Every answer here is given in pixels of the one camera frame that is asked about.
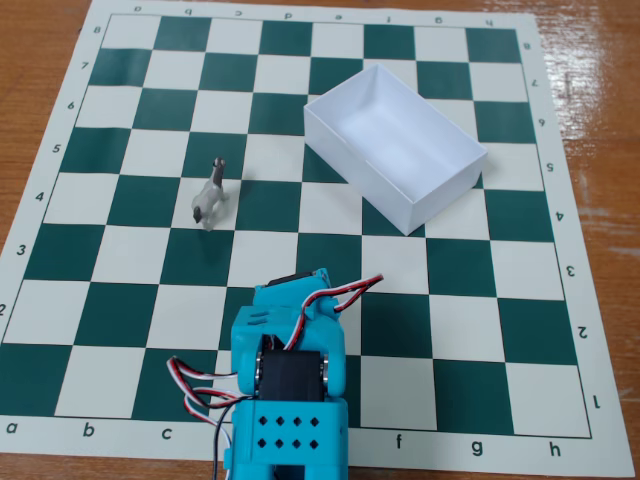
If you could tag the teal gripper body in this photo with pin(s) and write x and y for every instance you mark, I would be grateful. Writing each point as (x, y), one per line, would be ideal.
(311, 278)

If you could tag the grey white toy horse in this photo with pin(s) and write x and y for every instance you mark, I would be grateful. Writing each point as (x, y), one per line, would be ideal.
(209, 192)

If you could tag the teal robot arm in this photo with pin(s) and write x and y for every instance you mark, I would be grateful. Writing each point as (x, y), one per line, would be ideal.
(290, 430)

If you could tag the white open cardboard box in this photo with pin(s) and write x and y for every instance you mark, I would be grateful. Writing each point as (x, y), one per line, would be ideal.
(400, 145)

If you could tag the green white chessboard mat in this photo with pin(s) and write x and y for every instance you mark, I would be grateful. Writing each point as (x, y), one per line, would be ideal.
(125, 310)

